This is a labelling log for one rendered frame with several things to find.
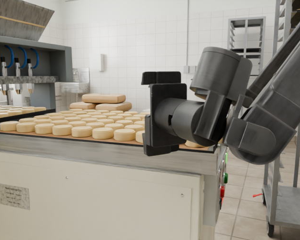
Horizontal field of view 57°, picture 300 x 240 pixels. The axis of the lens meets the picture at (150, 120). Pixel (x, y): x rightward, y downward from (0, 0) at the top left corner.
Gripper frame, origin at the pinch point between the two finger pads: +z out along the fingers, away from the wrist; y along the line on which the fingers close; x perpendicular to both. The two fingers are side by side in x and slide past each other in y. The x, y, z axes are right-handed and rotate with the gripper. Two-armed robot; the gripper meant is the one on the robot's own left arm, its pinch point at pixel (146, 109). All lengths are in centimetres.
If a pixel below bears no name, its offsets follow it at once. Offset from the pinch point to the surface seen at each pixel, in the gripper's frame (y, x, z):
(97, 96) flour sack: 29, 102, 425
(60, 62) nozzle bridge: -13, -4, 83
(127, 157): 12.8, 0.2, 11.7
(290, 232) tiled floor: 100, 137, 68
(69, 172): 17.8, -11.8, 22.4
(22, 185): 23.4, -23.1, 33.9
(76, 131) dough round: 6.7, -10.0, 18.7
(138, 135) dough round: 6.6, 1.4, 7.7
